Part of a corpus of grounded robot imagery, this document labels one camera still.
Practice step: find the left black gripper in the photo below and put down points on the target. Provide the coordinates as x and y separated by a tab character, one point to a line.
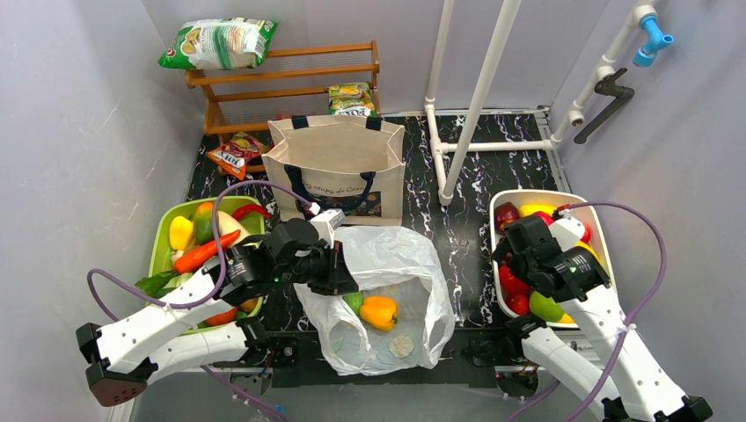
340	267

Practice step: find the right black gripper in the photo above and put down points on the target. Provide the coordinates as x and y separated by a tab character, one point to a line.
512	256

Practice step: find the green cucumber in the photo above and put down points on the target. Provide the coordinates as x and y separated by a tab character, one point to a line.
354	301

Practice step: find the orange yellow bell pepper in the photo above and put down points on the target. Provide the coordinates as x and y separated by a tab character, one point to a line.
381	312

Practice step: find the white plastic grocery bag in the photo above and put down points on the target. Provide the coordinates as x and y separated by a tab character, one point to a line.
395	262

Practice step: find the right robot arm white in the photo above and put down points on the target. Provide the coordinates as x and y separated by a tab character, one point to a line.
632	386

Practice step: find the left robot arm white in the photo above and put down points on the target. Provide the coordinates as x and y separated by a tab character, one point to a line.
124	357

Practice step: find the yellow mango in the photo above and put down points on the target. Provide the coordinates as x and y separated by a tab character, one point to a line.
532	208

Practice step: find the dark red apple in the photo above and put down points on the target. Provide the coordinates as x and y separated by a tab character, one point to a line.
504	214

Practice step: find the red pomegranate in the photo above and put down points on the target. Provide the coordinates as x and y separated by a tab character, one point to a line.
510	283

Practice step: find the small red fruit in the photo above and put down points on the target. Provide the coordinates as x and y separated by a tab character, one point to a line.
518	303

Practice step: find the orange tomato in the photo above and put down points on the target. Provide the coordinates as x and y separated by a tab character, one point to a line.
221	319

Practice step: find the beige canvas tote bag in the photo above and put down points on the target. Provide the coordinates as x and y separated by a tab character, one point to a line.
352	163

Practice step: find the red chili pepper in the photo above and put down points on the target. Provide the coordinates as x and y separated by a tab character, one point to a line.
250	209

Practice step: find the green orange mango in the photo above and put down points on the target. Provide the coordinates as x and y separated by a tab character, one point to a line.
203	230

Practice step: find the orange carrot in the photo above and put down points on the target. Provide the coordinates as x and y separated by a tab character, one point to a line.
189	262

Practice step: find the orange red snack bag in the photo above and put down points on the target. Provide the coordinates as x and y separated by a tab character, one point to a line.
237	156

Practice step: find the green vegetable basket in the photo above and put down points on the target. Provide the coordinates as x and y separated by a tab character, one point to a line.
161	251

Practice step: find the yellow green snack bag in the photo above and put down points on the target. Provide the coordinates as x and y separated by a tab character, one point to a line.
351	99

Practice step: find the wooden shelf rack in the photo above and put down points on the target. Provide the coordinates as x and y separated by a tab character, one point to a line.
289	82

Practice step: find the blue pipe fitting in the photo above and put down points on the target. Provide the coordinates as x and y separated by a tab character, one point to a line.
657	40

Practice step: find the large green chips bag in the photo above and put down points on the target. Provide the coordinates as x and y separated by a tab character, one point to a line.
220	44

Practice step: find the metal base frame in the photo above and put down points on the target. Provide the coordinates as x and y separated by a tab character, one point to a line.
397	350

